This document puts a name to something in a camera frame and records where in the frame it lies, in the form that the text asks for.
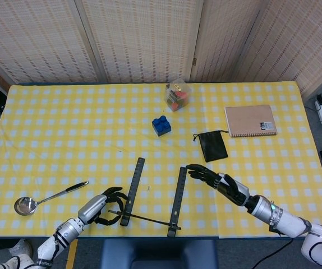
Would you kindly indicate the yellow checked tablecloth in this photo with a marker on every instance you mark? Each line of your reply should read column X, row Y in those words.
column 65, row 140

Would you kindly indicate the beige woven folding screen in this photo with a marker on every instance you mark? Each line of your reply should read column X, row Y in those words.
column 149, row 42

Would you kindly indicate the dark blue padded seat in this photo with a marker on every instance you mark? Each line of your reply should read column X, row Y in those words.
column 161, row 255

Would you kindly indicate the black folding laptop stand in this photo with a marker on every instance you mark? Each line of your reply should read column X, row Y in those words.
column 133, row 193

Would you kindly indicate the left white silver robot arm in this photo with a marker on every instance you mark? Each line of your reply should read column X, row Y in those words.
column 65, row 234

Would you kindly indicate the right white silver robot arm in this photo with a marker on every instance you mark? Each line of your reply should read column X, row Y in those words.
column 290, row 221

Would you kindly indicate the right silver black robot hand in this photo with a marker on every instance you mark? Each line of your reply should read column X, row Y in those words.
column 229, row 187

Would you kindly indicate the blue toy building block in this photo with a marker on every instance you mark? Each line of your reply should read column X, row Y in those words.
column 162, row 127

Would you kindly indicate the kraft spiral notebook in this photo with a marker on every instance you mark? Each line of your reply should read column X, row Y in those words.
column 249, row 120

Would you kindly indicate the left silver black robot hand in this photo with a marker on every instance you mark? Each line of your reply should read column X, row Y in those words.
column 92, row 208

